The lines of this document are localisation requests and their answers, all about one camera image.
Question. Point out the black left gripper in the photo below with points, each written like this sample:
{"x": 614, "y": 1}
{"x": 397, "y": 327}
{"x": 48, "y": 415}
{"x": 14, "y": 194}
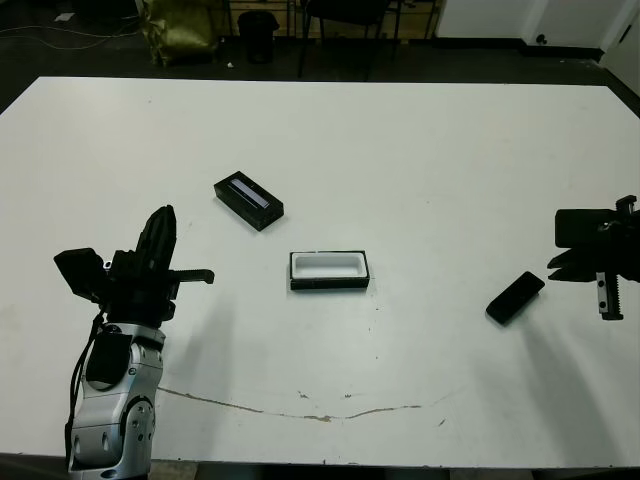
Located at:
{"x": 140, "y": 295}

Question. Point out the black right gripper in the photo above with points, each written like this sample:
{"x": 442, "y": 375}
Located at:
{"x": 630, "y": 260}

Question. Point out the black camera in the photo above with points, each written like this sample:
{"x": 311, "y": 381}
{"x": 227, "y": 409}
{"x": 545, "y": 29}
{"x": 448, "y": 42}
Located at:
{"x": 515, "y": 297}

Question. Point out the black lid with silver stripe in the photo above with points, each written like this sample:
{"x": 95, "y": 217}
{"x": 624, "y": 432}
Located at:
{"x": 250, "y": 202}

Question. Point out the black box with white insert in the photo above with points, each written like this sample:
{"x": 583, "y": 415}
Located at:
{"x": 327, "y": 265}

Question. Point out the yellow-green plastic bag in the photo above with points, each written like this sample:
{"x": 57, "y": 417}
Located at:
{"x": 180, "y": 30}

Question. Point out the black waste bin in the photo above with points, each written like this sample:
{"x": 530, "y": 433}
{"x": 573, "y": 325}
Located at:
{"x": 257, "y": 37}

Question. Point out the white paper sheet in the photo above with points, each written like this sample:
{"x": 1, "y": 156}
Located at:
{"x": 64, "y": 18}

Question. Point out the wooden cabinet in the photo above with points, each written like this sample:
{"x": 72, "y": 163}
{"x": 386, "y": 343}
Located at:
{"x": 290, "y": 15}

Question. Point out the black chair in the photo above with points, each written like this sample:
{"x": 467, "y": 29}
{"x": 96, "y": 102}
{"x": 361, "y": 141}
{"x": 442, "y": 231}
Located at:
{"x": 345, "y": 10}

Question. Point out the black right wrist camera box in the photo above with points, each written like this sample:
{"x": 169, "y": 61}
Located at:
{"x": 582, "y": 227}

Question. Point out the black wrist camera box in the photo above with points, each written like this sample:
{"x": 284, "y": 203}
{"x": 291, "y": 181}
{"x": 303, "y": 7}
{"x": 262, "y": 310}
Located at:
{"x": 582, "y": 227}
{"x": 77, "y": 272}

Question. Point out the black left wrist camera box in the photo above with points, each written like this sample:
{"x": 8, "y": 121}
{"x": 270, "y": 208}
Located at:
{"x": 77, "y": 272}

